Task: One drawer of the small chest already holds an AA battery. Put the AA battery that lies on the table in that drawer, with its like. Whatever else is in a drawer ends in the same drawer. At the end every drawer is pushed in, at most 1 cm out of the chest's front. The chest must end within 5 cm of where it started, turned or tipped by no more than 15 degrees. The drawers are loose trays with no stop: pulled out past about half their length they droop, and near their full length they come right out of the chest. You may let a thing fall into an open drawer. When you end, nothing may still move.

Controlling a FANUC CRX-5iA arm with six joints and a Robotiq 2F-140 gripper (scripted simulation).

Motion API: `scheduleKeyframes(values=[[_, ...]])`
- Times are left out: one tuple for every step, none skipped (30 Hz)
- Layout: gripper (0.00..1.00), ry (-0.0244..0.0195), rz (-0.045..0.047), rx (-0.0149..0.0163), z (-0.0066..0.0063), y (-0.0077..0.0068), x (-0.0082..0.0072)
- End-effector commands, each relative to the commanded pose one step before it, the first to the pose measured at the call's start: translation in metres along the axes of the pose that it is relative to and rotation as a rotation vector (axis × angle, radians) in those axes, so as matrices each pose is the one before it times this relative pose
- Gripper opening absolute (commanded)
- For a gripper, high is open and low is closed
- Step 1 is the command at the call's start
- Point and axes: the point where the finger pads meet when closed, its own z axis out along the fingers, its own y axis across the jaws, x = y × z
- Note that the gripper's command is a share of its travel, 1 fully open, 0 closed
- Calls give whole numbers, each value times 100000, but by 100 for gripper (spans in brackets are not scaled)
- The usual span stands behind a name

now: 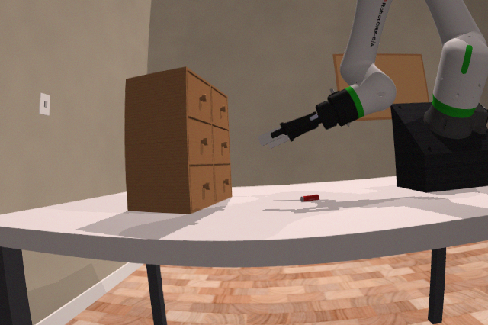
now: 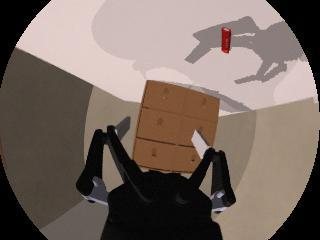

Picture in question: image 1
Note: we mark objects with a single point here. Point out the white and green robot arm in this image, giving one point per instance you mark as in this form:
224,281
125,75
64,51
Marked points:
461,77

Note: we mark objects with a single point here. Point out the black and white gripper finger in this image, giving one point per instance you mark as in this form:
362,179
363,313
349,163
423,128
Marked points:
286,138
288,128

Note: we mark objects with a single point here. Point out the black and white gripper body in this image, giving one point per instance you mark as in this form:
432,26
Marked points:
326,115

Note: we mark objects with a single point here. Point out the brown wooden chest of drawers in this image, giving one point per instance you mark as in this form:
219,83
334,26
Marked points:
156,142

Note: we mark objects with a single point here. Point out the brown wooden drawer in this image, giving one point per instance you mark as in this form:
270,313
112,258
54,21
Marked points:
222,186
219,111
221,150
197,105
202,191
199,141

